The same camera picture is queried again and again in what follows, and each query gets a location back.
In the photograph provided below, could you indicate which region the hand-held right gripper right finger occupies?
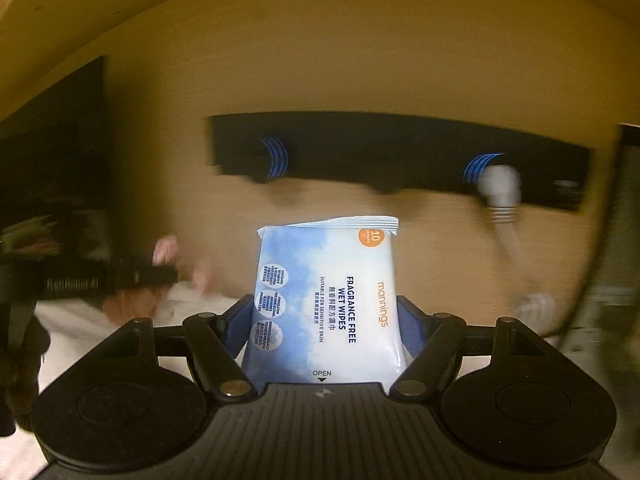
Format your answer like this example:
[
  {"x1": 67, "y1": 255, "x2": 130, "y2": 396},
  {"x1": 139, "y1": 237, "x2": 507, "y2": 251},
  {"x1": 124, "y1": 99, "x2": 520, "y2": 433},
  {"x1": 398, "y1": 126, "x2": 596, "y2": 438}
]
[{"x1": 390, "y1": 295, "x2": 526, "y2": 401}]

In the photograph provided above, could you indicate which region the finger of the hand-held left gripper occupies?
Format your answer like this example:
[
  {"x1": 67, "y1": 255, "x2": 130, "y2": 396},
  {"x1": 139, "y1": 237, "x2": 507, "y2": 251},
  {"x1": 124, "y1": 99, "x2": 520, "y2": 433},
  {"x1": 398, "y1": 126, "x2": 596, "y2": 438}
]
[{"x1": 97, "y1": 265, "x2": 180, "y2": 295}]

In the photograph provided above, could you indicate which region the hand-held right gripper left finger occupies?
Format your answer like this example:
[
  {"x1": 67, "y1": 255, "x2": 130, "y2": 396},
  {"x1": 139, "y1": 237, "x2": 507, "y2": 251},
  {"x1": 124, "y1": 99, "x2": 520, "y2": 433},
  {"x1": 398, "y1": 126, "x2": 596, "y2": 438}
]
[{"x1": 127, "y1": 294, "x2": 257, "y2": 401}]

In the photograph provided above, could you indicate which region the pink cloth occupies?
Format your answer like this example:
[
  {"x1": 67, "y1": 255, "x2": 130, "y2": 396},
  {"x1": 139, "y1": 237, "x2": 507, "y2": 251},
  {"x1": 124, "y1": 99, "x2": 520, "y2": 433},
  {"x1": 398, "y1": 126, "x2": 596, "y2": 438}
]
[{"x1": 152, "y1": 235, "x2": 213, "y2": 293}]

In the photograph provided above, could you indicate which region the blue wet wipes packet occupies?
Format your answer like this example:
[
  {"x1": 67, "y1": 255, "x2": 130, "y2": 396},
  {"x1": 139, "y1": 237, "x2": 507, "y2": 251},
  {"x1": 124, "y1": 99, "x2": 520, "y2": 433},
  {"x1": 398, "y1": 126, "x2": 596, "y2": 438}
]
[{"x1": 242, "y1": 215, "x2": 408, "y2": 392}]

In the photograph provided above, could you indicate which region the white woven blanket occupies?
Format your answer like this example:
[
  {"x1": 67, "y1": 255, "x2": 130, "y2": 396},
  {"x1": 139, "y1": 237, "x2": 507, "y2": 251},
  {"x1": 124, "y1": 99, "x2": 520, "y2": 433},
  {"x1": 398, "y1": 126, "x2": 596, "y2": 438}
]
[{"x1": 0, "y1": 282, "x2": 246, "y2": 480}]

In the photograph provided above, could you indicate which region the black monitor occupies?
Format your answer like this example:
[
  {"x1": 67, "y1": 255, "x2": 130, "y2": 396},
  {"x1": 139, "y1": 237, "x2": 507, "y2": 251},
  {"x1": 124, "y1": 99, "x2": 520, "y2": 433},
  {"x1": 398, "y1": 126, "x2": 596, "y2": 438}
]
[{"x1": 0, "y1": 55, "x2": 110, "y2": 261}]

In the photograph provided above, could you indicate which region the white plug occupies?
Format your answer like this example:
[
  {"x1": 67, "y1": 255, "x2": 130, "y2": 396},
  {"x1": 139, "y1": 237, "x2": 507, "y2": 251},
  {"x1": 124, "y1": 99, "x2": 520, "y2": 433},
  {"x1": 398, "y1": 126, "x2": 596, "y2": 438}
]
[{"x1": 477, "y1": 164, "x2": 524, "y2": 227}]

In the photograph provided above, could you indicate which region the black power strip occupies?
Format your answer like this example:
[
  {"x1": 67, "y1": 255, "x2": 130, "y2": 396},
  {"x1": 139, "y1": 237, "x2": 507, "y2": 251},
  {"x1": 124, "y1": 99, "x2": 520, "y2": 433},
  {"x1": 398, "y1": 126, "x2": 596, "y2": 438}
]
[{"x1": 206, "y1": 114, "x2": 597, "y2": 214}]

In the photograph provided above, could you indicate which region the white cable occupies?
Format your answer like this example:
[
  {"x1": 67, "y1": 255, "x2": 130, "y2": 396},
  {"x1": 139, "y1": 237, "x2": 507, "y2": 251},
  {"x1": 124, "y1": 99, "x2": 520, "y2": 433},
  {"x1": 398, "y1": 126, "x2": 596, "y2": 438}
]
[{"x1": 492, "y1": 209, "x2": 557, "y2": 333}]

